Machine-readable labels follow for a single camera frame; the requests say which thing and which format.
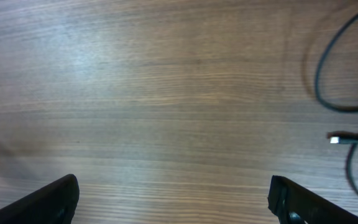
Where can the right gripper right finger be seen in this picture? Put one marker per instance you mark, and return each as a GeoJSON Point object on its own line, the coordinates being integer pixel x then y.
{"type": "Point", "coordinates": [292, 203]}

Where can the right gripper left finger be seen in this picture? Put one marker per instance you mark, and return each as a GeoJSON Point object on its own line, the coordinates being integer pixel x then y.
{"type": "Point", "coordinates": [53, 204]}

